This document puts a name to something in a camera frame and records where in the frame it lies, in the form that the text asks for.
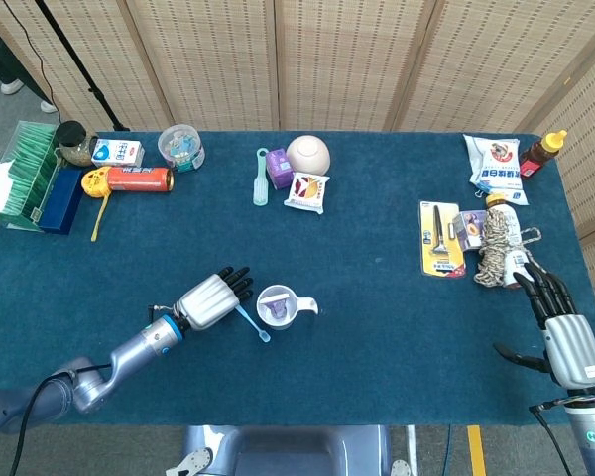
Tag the blue felt table cover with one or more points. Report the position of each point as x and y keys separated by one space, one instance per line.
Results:
x=327 y=372

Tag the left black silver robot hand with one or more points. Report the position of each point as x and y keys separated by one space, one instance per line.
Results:
x=208 y=300

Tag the blue binder clip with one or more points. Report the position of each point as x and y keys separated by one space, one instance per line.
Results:
x=482 y=187

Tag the orange cylindrical can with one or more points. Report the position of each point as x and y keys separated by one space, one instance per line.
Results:
x=139 y=179

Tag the blue grey robot torso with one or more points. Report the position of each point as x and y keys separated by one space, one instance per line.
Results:
x=287 y=451

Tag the purple white toothpaste tube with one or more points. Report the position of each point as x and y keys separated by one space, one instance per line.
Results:
x=277 y=310

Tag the white bag with blue print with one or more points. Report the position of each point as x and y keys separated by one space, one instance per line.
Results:
x=496 y=163

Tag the purple drink carton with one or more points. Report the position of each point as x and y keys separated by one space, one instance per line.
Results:
x=279 y=168

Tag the white shoe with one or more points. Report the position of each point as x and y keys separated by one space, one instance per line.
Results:
x=48 y=107
x=12 y=86

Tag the razor in yellow blister pack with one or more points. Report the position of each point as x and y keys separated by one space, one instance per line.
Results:
x=439 y=238

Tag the mint green brush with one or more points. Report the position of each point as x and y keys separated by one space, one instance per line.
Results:
x=261 y=191

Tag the drink bottle with orange cap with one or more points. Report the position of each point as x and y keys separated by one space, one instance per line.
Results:
x=515 y=258

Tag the black tripod stand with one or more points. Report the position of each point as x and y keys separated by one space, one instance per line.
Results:
x=73 y=59

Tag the honey bottle with yellow cap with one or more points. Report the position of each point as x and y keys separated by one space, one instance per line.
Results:
x=538 y=156

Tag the glass jar with black lid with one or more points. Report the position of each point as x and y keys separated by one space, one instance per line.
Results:
x=72 y=134

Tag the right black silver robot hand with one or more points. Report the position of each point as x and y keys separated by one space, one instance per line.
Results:
x=572 y=352

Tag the clear round tub of clips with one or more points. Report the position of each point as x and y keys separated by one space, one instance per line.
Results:
x=181 y=149

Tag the yellow floor tape strip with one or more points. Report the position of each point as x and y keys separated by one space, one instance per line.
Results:
x=477 y=451

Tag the white red snack packet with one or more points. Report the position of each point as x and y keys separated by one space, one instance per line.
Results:
x=306 y=191

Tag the light blue toothbrush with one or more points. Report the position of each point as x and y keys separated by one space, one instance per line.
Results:
x=258 y=329

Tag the white blue milk carton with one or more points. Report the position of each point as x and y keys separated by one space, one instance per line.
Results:
x=116 y=153

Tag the small purple white box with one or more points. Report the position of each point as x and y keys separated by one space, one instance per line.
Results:
x=468 y=228

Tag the clear box of green sachets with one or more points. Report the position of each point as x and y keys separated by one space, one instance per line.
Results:
x=25 y=168

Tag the beige upturned bowl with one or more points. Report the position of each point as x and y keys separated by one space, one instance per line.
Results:
x=307 y=154

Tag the dark blue box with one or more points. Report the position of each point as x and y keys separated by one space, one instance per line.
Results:
x=62 y=198

